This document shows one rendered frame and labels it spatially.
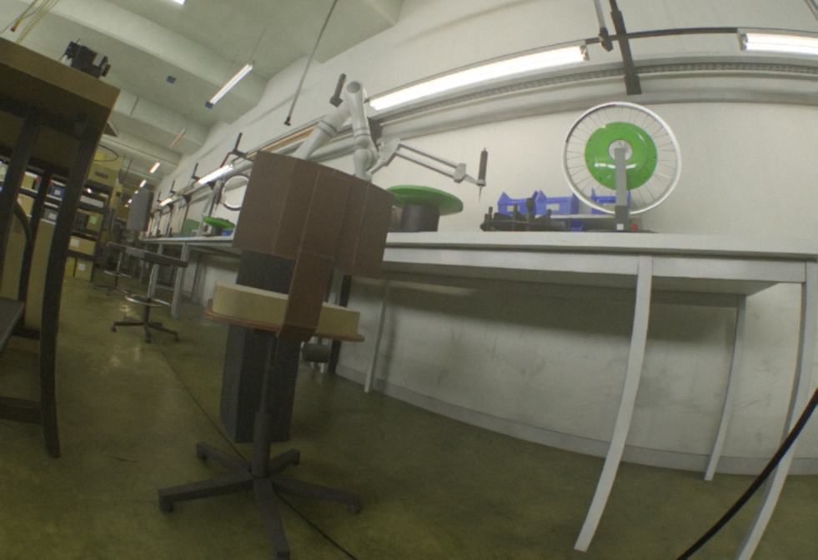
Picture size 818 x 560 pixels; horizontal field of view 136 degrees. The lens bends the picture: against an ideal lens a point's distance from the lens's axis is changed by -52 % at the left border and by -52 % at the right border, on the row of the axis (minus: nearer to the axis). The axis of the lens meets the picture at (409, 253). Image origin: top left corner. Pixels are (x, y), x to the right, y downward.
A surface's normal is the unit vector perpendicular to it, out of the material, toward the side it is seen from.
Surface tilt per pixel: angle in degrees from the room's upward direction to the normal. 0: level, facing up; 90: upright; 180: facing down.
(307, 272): 99
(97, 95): 90
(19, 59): 90
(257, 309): 90
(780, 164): 90
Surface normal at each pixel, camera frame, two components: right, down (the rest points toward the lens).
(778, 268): -0.62, -0.22
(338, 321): 0.54, -0.04
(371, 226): 0.76, 0.03
